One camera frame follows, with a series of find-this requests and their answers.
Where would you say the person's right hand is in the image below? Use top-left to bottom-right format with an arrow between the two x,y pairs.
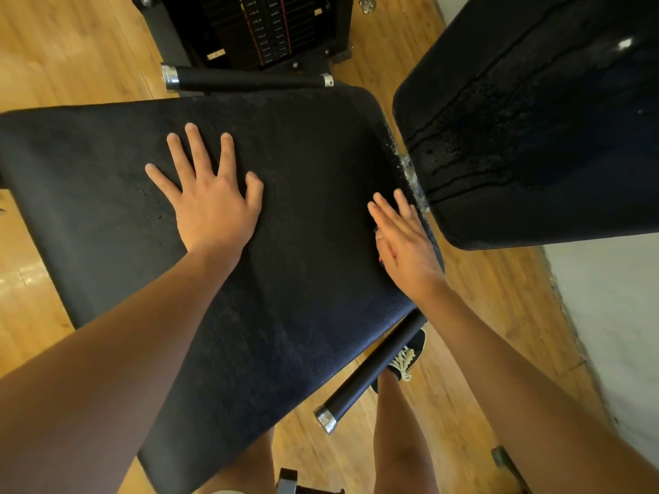
367,189 -> 449,305

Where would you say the person's left hand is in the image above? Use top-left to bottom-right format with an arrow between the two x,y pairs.
144,122 -> 266,266

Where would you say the person's left forearm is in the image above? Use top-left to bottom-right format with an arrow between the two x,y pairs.
0,252 -> 248,494

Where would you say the person's right forearm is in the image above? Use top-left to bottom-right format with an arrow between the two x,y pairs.
417,285 -> 659,494

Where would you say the person's right black shoe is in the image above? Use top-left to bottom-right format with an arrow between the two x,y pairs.
371,328 -> 428,392

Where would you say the person's right leg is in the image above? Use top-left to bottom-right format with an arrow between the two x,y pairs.
373,370 -> 439,494

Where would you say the person's leg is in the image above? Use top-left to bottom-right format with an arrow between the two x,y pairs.
373,370 -> 439,494
196,427 -> 277,494

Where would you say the person's left leg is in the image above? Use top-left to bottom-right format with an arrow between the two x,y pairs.
196,427 -> 277,494

